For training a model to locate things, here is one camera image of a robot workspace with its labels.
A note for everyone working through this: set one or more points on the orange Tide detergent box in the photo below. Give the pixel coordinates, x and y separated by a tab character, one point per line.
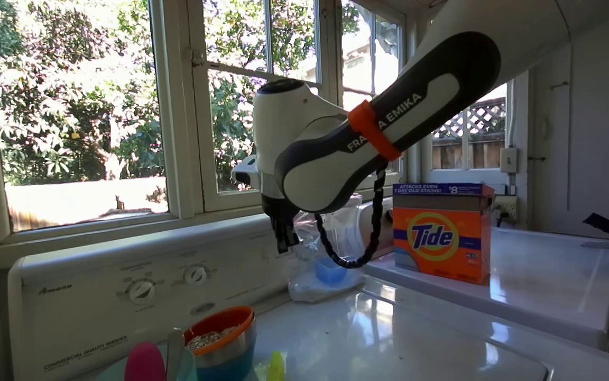
443	236

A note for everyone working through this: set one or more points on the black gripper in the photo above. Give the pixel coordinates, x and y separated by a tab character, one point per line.
277	212

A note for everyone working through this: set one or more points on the orange rimmed blue cup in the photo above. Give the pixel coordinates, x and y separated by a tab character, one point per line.
221	346

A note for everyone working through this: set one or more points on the white wall outlet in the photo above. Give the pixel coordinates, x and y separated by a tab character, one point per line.
510	160

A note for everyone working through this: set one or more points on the pink silicone utensil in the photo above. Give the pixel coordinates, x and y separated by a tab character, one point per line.
144	363

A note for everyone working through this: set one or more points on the teal clear plastic utensil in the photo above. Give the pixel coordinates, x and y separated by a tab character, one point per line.
179	355

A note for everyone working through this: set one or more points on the white window frame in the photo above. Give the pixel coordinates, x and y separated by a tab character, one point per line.
180	107

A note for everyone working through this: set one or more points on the blue detergent scoop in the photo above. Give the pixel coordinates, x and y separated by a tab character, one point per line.
331	272

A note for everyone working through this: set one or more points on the white washing machine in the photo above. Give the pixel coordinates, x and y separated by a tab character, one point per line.
179	275

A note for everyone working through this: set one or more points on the white dryer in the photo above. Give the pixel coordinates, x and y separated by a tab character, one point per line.
551	281

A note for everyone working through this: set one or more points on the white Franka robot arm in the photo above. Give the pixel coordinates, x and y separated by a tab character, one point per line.
389	113

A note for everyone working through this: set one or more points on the clear plastic zip bag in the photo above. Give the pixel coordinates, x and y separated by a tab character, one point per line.
326	272

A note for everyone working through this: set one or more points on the small washer knob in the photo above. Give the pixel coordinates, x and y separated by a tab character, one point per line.
196	275
141	291

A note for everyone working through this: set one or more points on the yellow green plastic utensil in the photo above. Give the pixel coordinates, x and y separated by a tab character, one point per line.
275	366

